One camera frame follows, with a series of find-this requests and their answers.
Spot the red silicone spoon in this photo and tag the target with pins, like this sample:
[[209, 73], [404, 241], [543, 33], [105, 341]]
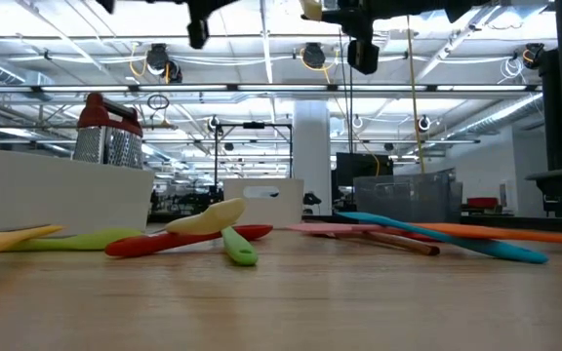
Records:
[[134, 246]]

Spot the pink silicone spatula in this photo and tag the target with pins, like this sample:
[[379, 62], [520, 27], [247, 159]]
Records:
[[325, 227]]

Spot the red background box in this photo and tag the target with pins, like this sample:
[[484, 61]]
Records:
[[482, 203]]

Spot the black frame stand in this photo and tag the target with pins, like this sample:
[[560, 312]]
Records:
[[253, 125]]

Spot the frosted white plastic bin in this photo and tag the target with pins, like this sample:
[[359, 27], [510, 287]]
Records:
[[56, 195]]

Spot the brown wooden spoon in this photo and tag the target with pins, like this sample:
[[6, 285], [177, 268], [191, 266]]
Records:
[[408, 246]]

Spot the long light bar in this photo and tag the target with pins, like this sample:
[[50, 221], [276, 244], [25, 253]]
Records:
[[286, 88]]

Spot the light green silicone spoon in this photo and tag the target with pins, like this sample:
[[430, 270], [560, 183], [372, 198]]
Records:
[[91, 240]]

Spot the black aluminium rig frame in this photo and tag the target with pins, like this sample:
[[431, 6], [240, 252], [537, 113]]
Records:
[[530, 221]]

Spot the dark background screen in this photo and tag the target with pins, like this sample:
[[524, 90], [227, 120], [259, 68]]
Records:
[[359, 170]]

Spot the orange silicone spatula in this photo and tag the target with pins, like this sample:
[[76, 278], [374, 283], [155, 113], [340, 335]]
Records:
[[530, 236]]

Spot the grey translucent plastic bin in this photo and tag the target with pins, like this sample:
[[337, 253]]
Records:
[[408, 195]]

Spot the white square pillar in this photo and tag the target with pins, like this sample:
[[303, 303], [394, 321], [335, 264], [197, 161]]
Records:
[[312, 156]]

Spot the blue silicone spatula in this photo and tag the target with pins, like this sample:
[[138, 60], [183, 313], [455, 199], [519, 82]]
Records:
[[495, 248]]

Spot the green silicone spatula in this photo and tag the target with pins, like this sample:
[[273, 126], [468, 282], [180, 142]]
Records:
[[239, 251]]

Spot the glossy white plastic bin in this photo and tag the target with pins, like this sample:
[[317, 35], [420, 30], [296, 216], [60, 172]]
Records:
[[261, 209]]

